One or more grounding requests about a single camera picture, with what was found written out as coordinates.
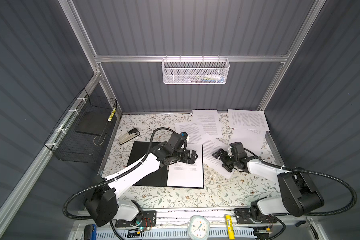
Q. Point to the white wire mesh basket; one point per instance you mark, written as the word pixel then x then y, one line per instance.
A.
pixel 195 71

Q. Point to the black handled pliers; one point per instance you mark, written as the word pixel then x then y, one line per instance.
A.
pixel 309 226

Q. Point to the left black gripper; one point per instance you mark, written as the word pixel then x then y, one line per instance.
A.
pixel 193 158

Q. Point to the yellow marker in black basket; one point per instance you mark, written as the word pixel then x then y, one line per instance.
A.
pixel 111 115

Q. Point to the beige black clip folder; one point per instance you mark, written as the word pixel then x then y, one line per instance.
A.
pixel 149 174

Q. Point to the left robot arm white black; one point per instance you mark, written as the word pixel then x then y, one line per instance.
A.
pixel 102 202

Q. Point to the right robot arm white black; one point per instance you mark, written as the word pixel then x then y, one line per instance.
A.
pixel 298 193

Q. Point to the printed paper sheet under folder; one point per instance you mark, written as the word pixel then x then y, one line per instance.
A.
pixel 194 130

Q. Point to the blue black tool handle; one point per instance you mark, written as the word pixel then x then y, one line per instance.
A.
pixel 90 232

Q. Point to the yellow glue stick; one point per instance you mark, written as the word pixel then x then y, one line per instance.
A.
pixel 230 229

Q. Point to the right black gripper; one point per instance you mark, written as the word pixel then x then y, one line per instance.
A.
pixel 222 158

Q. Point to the black wire mesh basket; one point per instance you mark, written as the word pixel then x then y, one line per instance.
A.
pixel 84 133

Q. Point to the white round clock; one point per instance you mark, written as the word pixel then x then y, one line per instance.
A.
pixel 198 228

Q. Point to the printed paper sheet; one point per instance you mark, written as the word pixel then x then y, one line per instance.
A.
pixel 194 130
pixel 252 140
pixel 181 175
pixel 210 122
pixel 248 120

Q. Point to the black grey stapler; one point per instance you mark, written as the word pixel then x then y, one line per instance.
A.
pixel 133 133

